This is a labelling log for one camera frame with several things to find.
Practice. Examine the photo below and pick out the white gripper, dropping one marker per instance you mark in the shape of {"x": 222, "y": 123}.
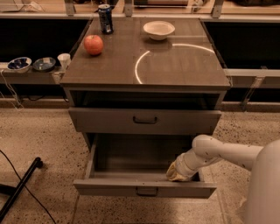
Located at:
{"x": 183, "y": 164}

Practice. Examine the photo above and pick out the red apple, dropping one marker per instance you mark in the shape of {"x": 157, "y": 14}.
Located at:
{"x": 93, "y": 44}

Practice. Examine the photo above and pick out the dark blue bowl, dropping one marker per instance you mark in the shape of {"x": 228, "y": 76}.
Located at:
{"x": 45, "y": 64}

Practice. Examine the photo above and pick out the grey drawer cabinet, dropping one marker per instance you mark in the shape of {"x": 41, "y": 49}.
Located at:
{"x": 134, "y": 71}

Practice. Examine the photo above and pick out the white paper cup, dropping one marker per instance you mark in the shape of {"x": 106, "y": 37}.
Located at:
{"x": 64, "y": 60}

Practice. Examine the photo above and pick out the blue soda can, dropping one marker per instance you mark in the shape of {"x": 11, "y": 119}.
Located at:
{"x": 105, "y": 16}

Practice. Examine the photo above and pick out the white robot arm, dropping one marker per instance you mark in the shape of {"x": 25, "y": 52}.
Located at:
{"x": 263, "y": 200}

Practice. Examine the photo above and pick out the black stand leg left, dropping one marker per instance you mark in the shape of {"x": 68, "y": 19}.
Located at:
{"x": 14, "y": 191}

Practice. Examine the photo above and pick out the grey top drawer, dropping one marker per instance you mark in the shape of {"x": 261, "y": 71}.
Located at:
{"x": 144, "y": 121}

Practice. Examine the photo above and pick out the grey side shelf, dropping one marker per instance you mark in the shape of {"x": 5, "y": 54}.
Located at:
{"x": 32, "y": 77}

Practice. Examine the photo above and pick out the grey drawer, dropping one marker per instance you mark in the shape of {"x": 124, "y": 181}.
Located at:
{"x": 135, "y": 165}
{"x": 144, "y": 121}

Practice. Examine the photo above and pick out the blue patterned bowl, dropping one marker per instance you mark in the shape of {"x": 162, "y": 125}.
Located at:
{"x": 20, "y": 65}

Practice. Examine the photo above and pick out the white bowl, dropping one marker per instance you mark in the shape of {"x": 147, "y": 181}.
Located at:
{"x": 158, "y": 30}

